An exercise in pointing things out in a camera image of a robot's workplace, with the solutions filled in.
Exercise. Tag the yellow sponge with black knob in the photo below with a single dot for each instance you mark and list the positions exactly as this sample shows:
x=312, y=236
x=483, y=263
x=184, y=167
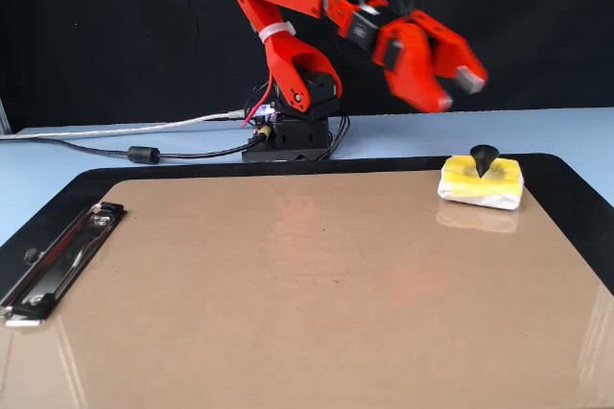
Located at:
x=479, y=190

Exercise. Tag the black backdrop cloth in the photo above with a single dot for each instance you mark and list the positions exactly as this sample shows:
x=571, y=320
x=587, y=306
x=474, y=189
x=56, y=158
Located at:
x=96, y=20

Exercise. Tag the black rectangular desk mat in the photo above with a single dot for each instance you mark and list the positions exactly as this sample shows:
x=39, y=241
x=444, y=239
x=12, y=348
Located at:
x=575, y=188

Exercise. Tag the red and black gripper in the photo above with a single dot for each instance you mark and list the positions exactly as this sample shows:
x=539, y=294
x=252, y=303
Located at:
x=357, y=15

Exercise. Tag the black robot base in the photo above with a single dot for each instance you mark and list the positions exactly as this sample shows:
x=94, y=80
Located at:
x=297, y=140

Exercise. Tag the brown clipboard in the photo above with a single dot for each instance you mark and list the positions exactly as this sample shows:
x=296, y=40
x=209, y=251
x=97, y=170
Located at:
x=307, y=308

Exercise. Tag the controller board with red LED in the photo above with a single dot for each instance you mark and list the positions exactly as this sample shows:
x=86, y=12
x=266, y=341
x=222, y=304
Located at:
x=263, y=113

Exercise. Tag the silver metal clipboard clip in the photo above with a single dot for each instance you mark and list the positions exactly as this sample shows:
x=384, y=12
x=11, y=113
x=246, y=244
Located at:
x=62, y=260

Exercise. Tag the white zip tie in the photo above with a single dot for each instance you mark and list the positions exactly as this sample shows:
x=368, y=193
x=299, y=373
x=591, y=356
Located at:
x=277, y=30

